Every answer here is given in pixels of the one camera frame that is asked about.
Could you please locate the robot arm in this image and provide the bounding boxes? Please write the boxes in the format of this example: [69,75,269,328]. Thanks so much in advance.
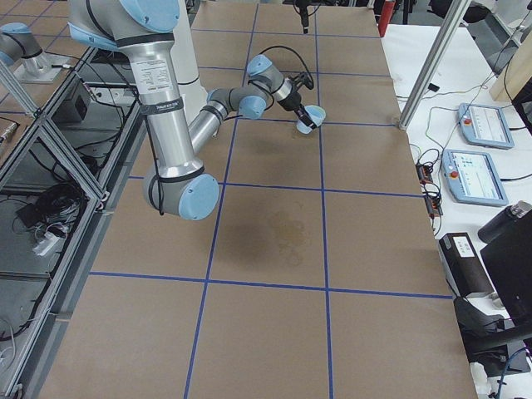
[69,1,325,220]

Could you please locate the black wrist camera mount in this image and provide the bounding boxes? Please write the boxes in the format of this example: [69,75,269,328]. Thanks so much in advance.
[288,71,314,91]

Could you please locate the light blue plastic cup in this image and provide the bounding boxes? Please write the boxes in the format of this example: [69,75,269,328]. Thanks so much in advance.
[295,105,326,135]

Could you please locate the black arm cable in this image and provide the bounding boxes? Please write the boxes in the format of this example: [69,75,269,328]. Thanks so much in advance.
[257,44,313,91]

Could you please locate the black monitor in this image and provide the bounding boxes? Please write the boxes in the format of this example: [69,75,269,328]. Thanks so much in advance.
[480,214,531,322]

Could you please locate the black water bottle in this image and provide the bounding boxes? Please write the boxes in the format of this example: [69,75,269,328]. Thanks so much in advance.
[477,200,531,244]

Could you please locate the teach pendant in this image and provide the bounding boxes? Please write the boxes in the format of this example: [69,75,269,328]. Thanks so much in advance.
[441,149,509,207]
[458,103,515,150]

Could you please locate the white pedestal column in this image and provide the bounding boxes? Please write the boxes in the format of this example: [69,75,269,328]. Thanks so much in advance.
[170,0,200,86]

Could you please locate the red fire extinguisher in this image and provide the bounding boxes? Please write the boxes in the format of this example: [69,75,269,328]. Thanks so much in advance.
[377,0,395,38]

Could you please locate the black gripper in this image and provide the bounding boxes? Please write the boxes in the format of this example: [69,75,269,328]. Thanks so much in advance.
[293,0,311,34]
[278,88,315,129]

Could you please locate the lower teach pendant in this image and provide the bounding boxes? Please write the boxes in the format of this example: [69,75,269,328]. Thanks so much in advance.
[441,149,509,207]

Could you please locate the black box on desk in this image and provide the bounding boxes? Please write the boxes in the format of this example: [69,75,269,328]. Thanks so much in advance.
[438,233,494,298]

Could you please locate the upper teach pendant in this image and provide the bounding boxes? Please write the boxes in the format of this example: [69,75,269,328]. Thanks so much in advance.
[458,103,515,150]

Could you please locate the aluminium frame post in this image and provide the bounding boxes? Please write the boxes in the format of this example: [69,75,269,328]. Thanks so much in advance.
[397,0,471,131]

